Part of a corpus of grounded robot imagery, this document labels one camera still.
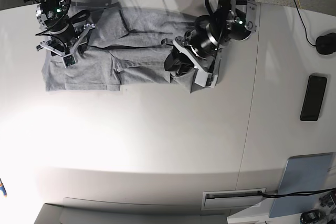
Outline orange blue tool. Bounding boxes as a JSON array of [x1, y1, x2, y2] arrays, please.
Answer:
[[0, 179, 7, 197]]

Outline black cable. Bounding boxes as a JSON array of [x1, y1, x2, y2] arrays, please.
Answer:
[[258, 187, 336, 199]]

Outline white cable tray slot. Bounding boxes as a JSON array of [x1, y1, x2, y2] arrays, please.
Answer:
[[201, 188, 266, 211]]

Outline black smartphone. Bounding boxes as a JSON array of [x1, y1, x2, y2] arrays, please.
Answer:
[[300, 74, 328, 122]]

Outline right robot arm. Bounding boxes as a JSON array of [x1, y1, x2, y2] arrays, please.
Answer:
[[35, 0, 95, 68]]

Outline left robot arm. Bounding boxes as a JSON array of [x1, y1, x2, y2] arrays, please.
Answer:
[[162, 0, 256, 88]]

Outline grey blue tablet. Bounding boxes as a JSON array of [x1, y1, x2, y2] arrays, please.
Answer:
[[269, 153, 333, 218]]

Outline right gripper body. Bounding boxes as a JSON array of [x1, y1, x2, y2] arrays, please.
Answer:
[[36, 23, 95, 68]]

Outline grey T-shirt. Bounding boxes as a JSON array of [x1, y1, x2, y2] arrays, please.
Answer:
[[42, 7, 200, 92]]

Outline black computer mouse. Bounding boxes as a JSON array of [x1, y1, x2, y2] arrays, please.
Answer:
[[316, 32, 336, 55]]

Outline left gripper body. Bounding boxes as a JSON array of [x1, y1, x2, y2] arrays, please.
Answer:
[[161, 29, 218, 88]]

